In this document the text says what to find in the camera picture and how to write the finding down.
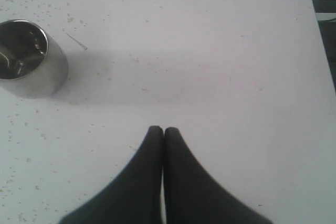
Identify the stainless steel cup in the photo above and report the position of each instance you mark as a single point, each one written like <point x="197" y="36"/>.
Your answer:
<point x="33" y="65"/>

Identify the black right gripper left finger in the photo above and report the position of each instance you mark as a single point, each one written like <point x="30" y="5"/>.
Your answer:
<point x="134" y="195"/>

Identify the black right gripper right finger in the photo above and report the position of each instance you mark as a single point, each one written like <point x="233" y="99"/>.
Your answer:
<point x="192" y="195"/>

